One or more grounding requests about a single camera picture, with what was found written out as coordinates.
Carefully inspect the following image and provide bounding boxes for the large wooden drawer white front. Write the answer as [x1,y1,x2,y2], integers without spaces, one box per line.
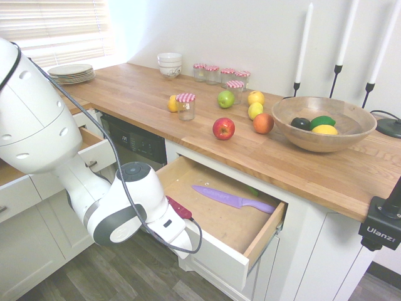
[155,156,288,292]

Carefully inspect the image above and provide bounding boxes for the white bowl with pattern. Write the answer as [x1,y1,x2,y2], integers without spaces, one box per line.
[158,66,183,80]

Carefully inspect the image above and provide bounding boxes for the black round stand base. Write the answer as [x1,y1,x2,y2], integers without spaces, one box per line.
[375,117,401,140]

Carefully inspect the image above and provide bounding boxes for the red apple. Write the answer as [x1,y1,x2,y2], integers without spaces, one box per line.
[212,117,236,141]

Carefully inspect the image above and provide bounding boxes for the red wrist camera mount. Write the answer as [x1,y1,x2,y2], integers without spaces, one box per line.
[165,195,193,220]

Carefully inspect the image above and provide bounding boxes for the dark avocado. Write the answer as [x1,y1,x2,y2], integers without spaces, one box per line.
[290,117,312,130]

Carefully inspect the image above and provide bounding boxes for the green lime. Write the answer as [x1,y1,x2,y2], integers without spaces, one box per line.
[310,115,336,130]

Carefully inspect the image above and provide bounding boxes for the white window blind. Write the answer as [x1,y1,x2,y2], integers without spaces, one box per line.
[0,0,115,68]

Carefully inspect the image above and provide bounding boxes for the yellow apple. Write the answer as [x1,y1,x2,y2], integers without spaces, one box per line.
[247,90,266,107]

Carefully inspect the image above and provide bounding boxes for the thin black cord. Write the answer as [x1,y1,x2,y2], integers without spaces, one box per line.
[370,109,401,122]

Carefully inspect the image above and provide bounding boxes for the white low cabinet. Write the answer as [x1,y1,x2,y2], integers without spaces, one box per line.
[0,108,109,301]

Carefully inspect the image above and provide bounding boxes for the white counter cabinet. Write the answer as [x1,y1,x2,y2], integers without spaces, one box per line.
[164,137,378,301]

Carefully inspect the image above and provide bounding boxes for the purple kitchen knife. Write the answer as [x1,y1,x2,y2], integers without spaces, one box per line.
[191,184,277,215]

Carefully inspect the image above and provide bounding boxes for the plain white bowl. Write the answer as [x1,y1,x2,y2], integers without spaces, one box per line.
[157,60,183,70]
[157,52,183,65]

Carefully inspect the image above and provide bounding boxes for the orange red peach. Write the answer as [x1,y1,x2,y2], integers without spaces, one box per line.
[253,112,275,135]

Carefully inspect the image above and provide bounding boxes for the black Ulanzi camera clamp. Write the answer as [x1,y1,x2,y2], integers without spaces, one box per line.
[358,177,401,252]

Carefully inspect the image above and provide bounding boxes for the large wooden bowl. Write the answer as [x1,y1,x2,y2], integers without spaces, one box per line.
[271,96,378,154]

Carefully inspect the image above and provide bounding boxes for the black steel dishwasher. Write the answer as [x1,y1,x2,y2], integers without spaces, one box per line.
[99,112,168,183]

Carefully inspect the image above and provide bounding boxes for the stack of white plates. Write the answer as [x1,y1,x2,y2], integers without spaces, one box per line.
[47,63,96,85]

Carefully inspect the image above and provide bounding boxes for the small white wooden drawer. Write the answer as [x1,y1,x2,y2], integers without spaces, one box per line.
[76,124,117,174]

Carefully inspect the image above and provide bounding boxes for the glass jar red checked lid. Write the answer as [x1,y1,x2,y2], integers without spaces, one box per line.
[234,70,252,92]
[226,80,245,105]
[220,67,236,89]
[204,65,221,86]
[175,93,197,122]
[192,63,207,83]

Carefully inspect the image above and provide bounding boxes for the green apple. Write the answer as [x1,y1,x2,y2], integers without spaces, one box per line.
[217,90,236,109]

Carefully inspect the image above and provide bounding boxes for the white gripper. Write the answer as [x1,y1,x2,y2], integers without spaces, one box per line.
[170,230,193,261]

